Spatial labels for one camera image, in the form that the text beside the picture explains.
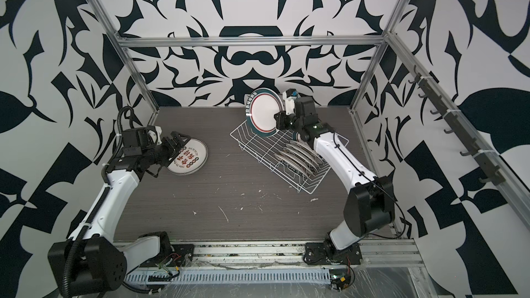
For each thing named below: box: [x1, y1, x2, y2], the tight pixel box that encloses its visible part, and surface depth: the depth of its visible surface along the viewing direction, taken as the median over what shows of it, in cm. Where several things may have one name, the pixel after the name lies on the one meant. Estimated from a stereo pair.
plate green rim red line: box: [244, 87, 285, 137], surface depth 87 cm
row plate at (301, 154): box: [281, 146, 319, 172], surface depth 85 cm
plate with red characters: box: [167, 137, 210, 176], surface depth 98 cm
